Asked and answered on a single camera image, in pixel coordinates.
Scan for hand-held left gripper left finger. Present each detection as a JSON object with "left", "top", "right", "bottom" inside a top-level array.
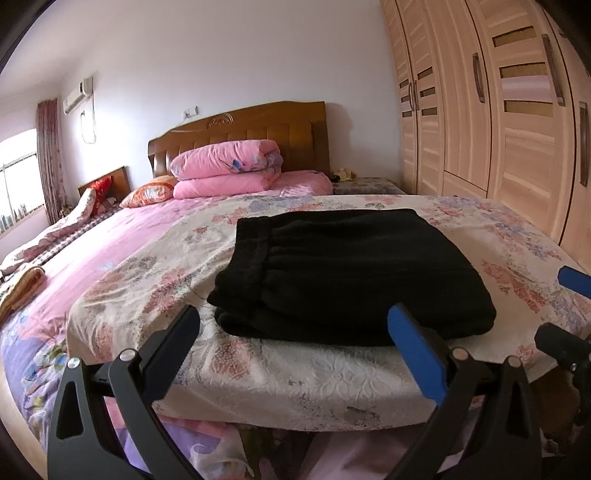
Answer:
[{"left": 46, "top": 305, "right": 201, "bottom": 480}]

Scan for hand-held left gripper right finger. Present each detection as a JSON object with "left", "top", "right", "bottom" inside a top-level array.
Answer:
[{"left": 387, "top": 304, "right": 543, "bottom": 480}]

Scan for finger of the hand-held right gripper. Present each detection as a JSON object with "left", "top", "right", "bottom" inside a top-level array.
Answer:
[
  {"left": 534, "top": 322, "right": 591, "bottom": 370},
  {"left": 558, "top": 265, "right": 591, "bottom": 300}
]

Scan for black pants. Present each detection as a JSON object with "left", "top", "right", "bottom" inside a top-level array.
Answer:
[{"left": 206, "top": 209, "right": 497, "bottom": 348}]

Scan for cream floral blanket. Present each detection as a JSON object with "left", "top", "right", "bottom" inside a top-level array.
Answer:
[{"left": 66, "top": 193, "right": 591, "bottom": 432}]

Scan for light wooden wardrobe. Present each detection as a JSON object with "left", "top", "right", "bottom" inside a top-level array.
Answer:
[{"left": 379, "top": 0, "right": 591, "bottom": 273}]

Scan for orange pillow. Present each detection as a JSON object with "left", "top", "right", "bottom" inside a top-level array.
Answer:
[{"left": 119, "top": 175, "right": 178, "bottom": 208}]

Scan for purple floral bedsheet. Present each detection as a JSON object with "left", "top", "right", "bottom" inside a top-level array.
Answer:
[{"left": 0, "top": 318, "right": 259, "bottom": 480}]

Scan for pink floral quilt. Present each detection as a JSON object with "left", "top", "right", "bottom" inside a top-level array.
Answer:
[{"left": 0, "top": 187, "right": 123, "bottom": 275}]

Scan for nightstand with floral cover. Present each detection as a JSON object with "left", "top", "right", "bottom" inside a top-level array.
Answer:
[{"left": 331, "top": 176, "right": 407, "bottom": 197}]

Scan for small wooden headboard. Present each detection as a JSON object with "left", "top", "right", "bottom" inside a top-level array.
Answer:
[{"left": 77, "top": 166, "right": 131, "bottom": 204}]

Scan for yellow folded towel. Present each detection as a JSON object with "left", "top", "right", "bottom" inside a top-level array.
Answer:
[{"left": 0, "top": 267, "right": 47, "bottom": 324}]

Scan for red pillow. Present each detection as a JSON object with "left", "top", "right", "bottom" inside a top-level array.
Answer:
[{"left": 88, "top": 176, "right": 113, "bottom": 215}]

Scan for folded pink quilt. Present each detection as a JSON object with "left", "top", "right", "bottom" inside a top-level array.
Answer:
[{"left": 170, "top": 138, "right": 282, "bottom": 200}]

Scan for pink pillow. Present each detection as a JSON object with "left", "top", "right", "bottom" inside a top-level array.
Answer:
[{"left": 272, "top": 170, "right": 334, "bottom": 195}]

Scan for dark red curtain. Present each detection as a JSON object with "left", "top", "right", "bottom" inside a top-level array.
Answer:
[{"left": 36, "top": 98, "right": 68, "bottom": 224}]

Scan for window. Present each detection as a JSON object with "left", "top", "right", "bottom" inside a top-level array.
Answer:
[{"left": 0, "top": 129, "right": 47, "bottom": 241}]

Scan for large wooden headboard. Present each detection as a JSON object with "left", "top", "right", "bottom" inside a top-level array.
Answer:
[{"left": 148, "top": 100, "right": 332, "bottom": 185}]

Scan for white air conditioner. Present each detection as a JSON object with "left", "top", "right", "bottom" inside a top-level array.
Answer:
[{"left": 62, "top": 76, "right": 94, "bottom": 115}]

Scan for air conditioner cord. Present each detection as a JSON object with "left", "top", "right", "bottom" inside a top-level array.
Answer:
[{"left": 79, "top": 110, "right": 99, "bottom": 145}]

